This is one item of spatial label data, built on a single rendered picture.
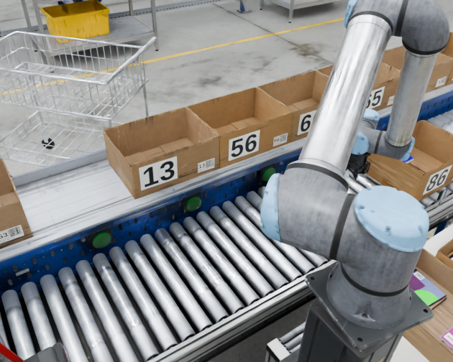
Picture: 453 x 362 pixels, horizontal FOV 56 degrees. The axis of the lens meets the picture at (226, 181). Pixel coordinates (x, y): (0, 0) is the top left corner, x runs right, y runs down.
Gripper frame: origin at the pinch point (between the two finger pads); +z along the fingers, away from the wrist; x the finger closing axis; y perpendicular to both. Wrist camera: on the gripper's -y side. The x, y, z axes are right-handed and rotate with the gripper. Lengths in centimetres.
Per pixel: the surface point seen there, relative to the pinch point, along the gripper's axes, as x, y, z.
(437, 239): 10.2, 42.1, 5.1
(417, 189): 19.0, 22.4, -3.5
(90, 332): -121, 9, 5
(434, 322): -25, 66, 4
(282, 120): -16.1, -28.9, -22.1
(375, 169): 18.5, 0.6, 0.0
